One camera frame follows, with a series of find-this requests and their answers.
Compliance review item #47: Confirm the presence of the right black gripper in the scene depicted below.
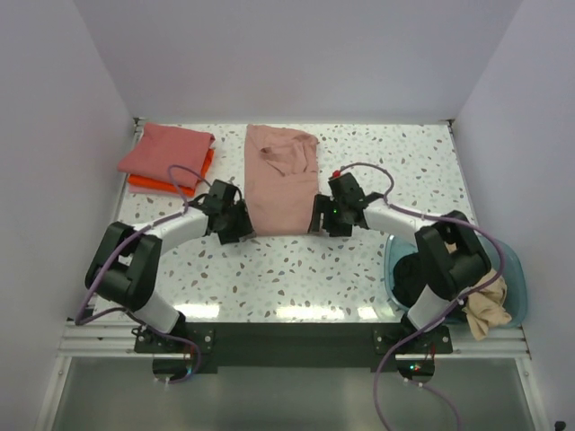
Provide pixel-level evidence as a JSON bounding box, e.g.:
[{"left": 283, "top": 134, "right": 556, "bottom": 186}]
[{"left": 307, "top": 194, "right": 352, "bottom": 238}]

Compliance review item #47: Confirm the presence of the black t-shirt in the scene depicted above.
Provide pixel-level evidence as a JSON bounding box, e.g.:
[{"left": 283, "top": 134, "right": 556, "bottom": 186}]
[{"left": 392, "top": 253, "right": 426, "bottom": 309}]

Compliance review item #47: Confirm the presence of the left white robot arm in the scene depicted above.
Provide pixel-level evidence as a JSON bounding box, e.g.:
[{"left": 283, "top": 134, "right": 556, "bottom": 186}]
[{"left": 84, "top": 180, "right": 253, "bottom": 352}]

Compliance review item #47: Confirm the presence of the aluminium front rail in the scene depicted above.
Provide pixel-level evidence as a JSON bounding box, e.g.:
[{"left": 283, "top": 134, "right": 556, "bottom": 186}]
[{"left": 58, "top": 321, "right": 530, "bottom": 366}]

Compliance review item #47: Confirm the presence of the folded salmon pink t-shirt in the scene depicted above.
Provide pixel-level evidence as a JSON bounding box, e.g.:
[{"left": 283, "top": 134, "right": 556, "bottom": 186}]
[{"left": 118, "top": 122, "right": 215, "bottom": 182}]

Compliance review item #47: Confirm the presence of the beige t-shirt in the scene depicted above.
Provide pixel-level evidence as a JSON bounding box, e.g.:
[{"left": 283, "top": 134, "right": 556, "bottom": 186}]
[{"left": 464, "top": 277, "right": 511, "bottom": 341}]

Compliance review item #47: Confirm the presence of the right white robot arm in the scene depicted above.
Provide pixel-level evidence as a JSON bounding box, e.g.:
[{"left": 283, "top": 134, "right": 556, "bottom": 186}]
[{"left": 309, "top": 173, "right": 491, "bottom": 353}]

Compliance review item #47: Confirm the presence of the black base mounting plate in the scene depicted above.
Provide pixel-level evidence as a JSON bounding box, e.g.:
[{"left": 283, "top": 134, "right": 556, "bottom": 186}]
[{"left": 134, "top": 321, "right": 450, "bottom": 376}]

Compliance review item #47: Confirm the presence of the dusty pink printed t-shirt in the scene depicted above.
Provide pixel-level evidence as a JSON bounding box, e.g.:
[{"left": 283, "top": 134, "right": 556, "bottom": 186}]
[{"left": 244, "top": 125, "right": 319, "bottom": 236}]

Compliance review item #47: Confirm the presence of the folded orange t-shirt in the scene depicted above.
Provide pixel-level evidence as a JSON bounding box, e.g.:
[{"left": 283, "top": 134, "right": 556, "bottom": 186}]
[{"left": 127, "top": 148, "right": 215, "bottom": 194}]

